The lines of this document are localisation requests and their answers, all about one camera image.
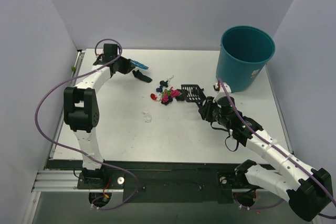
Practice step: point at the blue brush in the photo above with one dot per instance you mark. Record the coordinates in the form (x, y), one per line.
(136, 64)

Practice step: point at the clear plastic scrap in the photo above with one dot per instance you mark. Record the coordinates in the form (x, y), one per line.
(147, 116)

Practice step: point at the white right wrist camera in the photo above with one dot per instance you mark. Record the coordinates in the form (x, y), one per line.
(220, 91)

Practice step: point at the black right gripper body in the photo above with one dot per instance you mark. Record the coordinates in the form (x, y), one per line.
(205, 106)

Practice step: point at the red paper scrap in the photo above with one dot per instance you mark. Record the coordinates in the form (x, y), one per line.
(154, 97)

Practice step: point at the small pink paper scrap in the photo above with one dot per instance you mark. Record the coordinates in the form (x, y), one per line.
(175, 93)

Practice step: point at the green paper scrap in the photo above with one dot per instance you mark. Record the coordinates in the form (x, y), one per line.
(166, 92)

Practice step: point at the black paper scrap centre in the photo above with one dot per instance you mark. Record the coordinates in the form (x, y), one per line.
(198, 92)

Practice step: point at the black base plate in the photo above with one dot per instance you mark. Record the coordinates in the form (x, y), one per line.
(133, 182)

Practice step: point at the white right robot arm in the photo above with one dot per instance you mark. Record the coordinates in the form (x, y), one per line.
(307, 190)

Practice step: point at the magenta paper scrap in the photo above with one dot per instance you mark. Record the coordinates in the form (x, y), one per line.
(166, 100)

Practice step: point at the teal plastic bin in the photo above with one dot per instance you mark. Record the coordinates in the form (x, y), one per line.
(244, 52)

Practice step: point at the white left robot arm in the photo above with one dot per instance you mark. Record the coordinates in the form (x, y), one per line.
(81, 111)

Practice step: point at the dark blue paper scrap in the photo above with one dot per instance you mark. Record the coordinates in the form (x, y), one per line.
(159, 89)

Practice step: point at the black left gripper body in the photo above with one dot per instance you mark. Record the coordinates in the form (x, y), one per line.
(128, 64)

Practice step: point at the black slotted scoop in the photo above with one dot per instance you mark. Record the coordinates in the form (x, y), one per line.
(186, 91)

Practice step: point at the long black paper scrap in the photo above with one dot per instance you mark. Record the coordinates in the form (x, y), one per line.
(140, 76)

